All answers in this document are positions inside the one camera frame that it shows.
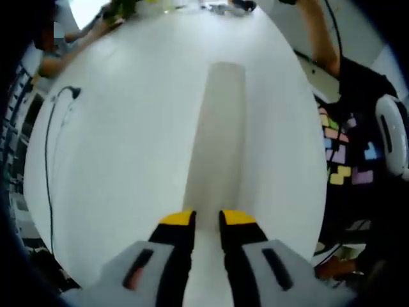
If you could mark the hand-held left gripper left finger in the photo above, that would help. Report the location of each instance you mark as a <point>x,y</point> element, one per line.
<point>172,249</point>

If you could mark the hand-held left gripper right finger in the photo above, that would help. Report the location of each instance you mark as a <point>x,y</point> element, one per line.
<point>243,252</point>

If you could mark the green potted plant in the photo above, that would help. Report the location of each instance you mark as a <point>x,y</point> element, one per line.
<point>119,9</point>

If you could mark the operator in black shirt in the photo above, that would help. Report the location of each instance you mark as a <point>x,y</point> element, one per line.
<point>351,96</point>

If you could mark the cream cutlery case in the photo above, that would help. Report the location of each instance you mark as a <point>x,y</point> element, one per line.
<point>217,144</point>

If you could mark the shelf with white boxes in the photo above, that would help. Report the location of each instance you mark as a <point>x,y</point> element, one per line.
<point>14,144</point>

